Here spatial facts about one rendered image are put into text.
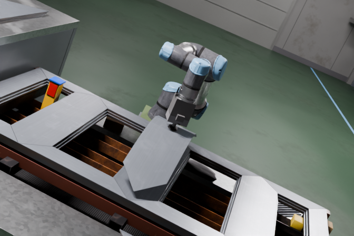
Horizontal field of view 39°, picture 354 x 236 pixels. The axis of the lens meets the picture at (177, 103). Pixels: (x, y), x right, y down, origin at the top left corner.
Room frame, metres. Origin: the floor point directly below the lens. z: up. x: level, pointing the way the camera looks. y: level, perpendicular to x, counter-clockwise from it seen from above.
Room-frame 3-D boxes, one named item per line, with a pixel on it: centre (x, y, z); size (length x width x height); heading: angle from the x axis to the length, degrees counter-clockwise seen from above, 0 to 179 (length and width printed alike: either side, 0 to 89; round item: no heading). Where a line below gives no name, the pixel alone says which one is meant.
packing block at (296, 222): (2.02, -0.70, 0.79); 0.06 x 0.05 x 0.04; 173
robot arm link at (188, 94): (1.89, -0.02, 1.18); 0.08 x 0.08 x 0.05
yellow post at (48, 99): (2.19, 0.56, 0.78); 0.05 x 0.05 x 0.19; 83
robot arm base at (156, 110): (2.67, 0.05, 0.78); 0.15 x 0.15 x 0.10
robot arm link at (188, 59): (2.00, -0.02, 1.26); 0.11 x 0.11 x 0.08; 84
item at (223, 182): (2.38, -0.28, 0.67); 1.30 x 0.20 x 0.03; 83
